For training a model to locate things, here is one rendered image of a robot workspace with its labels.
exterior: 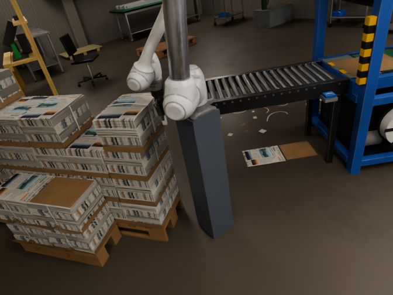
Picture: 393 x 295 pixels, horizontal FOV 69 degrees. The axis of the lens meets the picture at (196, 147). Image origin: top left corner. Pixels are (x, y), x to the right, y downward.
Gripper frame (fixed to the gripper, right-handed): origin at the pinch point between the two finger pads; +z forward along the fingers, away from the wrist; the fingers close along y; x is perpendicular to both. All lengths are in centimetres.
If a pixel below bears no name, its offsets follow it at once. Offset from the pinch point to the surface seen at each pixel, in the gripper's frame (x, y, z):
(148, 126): -8.3, 6.7, 1.3
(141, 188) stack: -20, 18, 43
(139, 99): -18.2, -7.5, -10.2
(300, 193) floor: 82, -48, 96
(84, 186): -56, 28, 36
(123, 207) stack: -41, 19, 63
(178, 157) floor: -43, -89, 96
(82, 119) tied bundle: -70, -7, 5
